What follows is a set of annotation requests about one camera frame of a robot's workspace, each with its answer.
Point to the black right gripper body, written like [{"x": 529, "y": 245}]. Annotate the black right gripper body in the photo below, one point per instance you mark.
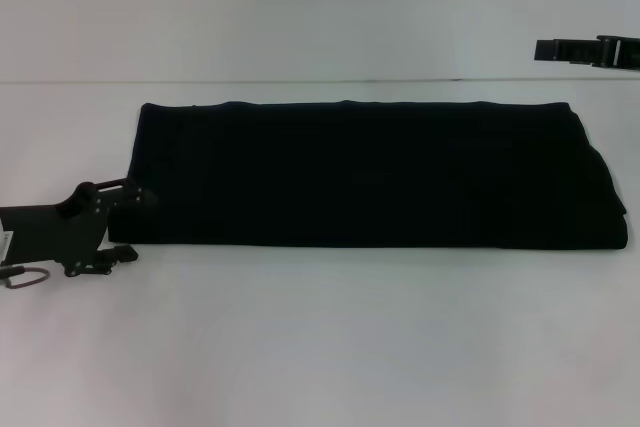
[{"x": 620, "y": 53}]

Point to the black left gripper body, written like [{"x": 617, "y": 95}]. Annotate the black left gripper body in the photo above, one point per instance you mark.
[{"x": 55, "y": 232}]

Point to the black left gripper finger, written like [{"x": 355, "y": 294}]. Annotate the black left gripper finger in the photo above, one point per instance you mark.
[
  {"x": 117, "y": 256},
  {"x": 135, "y": 194}
]

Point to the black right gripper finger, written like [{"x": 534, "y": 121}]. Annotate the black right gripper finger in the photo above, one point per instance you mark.
[{"x": 565, "y": 50}]

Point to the black T-shirt with white print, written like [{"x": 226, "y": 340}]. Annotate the black T-shirt with white print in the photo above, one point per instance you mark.
[{"x": 370, "y": 177}]

